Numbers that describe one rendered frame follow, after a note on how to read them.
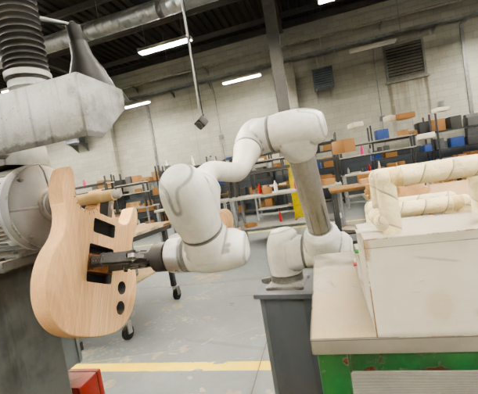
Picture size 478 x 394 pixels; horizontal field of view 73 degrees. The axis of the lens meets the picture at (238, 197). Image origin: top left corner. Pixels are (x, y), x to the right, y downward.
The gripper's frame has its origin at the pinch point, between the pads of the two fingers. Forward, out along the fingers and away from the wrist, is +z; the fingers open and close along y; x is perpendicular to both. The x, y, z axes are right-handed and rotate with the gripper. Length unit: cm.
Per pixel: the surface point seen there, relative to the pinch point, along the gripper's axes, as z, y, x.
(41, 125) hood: -1.2, -26.0, 28.1
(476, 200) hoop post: -87, -10, 1
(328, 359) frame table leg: -57, -7, -24
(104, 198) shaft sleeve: -3.3, -5.5, 16.9
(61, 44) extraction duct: 349, 268, 466
